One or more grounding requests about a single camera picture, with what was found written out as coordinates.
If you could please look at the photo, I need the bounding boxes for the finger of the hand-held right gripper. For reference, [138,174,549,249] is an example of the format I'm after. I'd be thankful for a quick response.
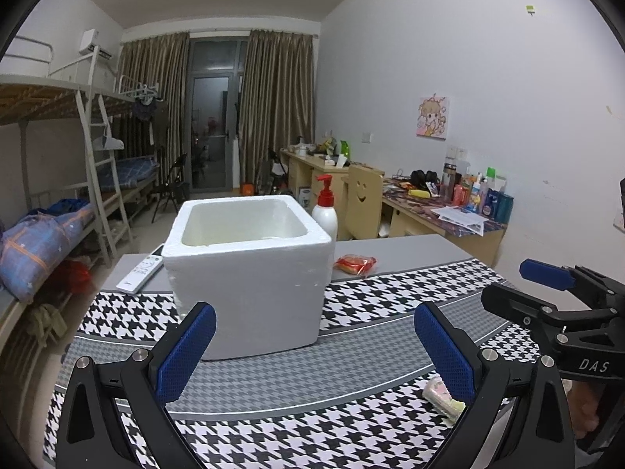
[481,282,570,350]
[519,259,625,310]

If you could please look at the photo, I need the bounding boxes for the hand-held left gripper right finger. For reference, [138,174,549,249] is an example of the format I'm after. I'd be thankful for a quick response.
[413,301,577,469]

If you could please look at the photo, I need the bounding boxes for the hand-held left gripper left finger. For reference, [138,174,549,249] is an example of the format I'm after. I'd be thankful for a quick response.
[55,301,218,469]

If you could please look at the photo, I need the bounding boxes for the white foam box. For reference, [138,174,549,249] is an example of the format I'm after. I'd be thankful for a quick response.
[162,194,335,361]

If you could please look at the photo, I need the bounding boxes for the person's right hand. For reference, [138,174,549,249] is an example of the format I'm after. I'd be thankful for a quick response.
[569,378,605,441]

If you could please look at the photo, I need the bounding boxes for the small clear wrapped packet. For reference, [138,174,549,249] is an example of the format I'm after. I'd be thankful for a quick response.
[422,376,467,423]

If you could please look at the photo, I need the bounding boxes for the white remote control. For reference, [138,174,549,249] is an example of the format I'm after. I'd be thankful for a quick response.
[116,255,164,294]

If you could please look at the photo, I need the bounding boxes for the cluster of toiletry bottles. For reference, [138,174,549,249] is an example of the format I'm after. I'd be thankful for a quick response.
[442,161,514,222]

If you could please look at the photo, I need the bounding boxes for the white paper sheets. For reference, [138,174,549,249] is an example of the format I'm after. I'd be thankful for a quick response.
[430,204,489,234]

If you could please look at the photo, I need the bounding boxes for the houndstooth table mat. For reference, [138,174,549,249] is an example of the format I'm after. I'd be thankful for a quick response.
[43,258,552,469]

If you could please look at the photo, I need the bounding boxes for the light wooden desk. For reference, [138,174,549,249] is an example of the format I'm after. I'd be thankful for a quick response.
[280,149,352,206]
[382,188,509,269]

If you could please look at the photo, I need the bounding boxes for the red snack packet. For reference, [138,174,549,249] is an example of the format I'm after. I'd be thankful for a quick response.
[333,254,379,277]

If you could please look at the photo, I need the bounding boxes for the red plastic bag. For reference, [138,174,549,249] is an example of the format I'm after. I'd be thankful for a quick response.
[59,260,93,295]

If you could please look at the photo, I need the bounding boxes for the black headphones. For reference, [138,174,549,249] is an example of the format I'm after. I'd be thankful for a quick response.
[409,169,440,189]

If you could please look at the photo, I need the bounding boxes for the wooden chair with smiley cutout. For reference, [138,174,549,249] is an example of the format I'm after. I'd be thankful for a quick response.
[346,165,384,240]

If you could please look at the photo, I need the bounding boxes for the blue plaid bundle bag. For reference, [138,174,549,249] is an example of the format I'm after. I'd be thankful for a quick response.
[0,208,96,302]

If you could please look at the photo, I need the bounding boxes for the white pump bottle red top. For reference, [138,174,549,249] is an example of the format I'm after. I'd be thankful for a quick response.
[311,174,339,242]

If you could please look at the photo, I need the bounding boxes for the glass balcony door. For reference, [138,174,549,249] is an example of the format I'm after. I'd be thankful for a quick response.
[188,39,247,191]

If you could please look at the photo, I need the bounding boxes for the dark hanging clothes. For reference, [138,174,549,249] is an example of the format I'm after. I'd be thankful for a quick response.
[132,98,169,150]

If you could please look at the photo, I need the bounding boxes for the brown curtain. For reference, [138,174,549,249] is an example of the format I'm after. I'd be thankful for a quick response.
[237,29,313,195]
[120,32,190,201]

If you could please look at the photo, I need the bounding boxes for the white metal bunk bed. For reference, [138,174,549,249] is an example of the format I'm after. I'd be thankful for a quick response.
[0,34,140,362]

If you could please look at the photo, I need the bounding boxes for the white air conditioner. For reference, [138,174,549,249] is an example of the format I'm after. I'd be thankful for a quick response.
[78,29,112,57]

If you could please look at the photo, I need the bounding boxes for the cartoon wall poster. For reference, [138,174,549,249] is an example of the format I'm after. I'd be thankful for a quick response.
[416,94,450,141]

